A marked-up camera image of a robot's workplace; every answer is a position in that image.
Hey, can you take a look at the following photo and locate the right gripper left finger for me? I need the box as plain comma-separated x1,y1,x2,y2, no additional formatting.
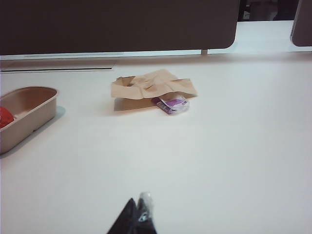
106,197,139,234

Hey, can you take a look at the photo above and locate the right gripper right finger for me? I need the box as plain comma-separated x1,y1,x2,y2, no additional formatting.
136,191,158,234

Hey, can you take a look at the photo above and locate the orange fruit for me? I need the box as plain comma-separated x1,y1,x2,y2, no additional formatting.
0,105,16,129

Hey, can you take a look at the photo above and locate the beige paper lunchbox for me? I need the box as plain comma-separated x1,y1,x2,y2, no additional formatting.
0,86,59,155

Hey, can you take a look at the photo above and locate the purple snack packet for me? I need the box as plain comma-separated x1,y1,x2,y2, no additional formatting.
151,96,191,116

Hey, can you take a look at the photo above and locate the crumpled brown paper bag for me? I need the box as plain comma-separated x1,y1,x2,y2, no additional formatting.
110,69,198,113

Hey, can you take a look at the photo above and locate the grey fabric desk divider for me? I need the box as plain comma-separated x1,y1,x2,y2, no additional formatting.
0,0,241,57
290,0,312,47

